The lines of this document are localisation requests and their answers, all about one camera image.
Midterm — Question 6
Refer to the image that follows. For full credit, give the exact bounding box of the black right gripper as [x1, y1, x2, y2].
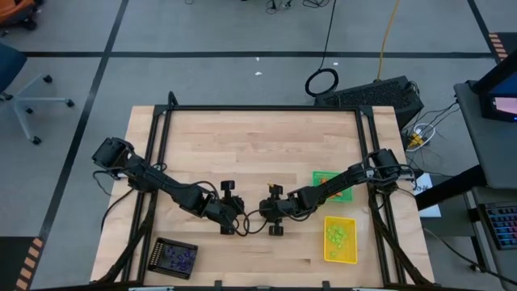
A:
[258, 183, 303, 237]

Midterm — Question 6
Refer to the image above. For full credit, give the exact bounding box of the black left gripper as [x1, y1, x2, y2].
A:
[203, 179, 246, 236]

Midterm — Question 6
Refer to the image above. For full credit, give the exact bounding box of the green plastic basket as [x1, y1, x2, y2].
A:
[312, 170, 354, 204]

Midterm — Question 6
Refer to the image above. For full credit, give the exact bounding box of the yellow plastic basket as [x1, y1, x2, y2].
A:
[323, 215, 359, 265]

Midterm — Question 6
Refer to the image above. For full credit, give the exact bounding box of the black plastic basket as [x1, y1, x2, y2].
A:
[147, 237, 199, 280]

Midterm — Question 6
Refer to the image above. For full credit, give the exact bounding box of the black computer tower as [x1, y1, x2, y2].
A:
[313, 75, 425, 130]

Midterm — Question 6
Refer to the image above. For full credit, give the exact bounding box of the white paper sheet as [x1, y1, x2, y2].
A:
[411, 172, 443, 218]

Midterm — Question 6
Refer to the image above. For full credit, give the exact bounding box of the black desk crossbar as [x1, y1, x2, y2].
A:
[414, 164, 488, 211]

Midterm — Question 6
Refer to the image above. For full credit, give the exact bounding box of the grey desk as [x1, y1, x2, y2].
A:
[454, 80, 517, 191]

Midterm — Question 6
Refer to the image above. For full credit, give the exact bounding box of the backlit keyboard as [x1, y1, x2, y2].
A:
[478, 201, 517, 251]

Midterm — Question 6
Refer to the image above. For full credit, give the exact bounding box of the grey office chair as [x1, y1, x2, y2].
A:
[0, 42, 76, 146]

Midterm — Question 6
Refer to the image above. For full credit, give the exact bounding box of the black computer monitor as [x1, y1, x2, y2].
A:
[471, 52, 517, 124]

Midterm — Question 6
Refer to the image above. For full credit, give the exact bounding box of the orange chair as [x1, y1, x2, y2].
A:
[0, 0, 44, 32]

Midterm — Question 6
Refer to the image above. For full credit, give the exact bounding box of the white cable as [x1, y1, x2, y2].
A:
[406, 122, 438, 153]

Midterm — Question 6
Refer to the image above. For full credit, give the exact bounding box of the yellow cable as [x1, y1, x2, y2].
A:
[376, 0, 401, 81]

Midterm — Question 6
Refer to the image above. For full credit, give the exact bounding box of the black cable bundle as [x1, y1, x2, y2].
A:
[264, 0, 334, 11]

